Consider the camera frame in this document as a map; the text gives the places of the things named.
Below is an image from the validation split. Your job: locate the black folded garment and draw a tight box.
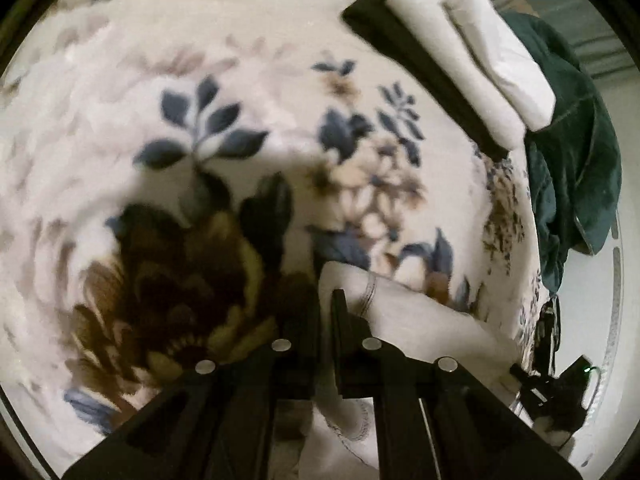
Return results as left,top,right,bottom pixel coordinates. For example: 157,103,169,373
341,0,508,162

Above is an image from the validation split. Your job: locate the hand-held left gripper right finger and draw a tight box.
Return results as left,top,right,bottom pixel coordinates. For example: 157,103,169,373
330,287,585,480

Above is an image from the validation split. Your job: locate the small white garment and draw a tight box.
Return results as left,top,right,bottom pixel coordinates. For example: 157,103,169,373
299,260,522,480

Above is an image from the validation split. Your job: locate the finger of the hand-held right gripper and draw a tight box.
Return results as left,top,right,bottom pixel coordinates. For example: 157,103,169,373
536,296,562,378

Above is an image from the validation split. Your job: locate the floral printed blanket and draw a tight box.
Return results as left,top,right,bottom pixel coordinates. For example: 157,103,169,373
0,0,547,480

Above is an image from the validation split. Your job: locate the dark green garment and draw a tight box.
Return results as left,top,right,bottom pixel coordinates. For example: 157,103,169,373
499,10,624,297

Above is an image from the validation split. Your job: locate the white folded garment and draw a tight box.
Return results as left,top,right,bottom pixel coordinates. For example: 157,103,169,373
384,0,527,151
441,0,557,132

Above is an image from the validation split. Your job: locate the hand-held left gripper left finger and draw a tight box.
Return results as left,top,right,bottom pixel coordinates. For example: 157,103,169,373
62,272,323,480

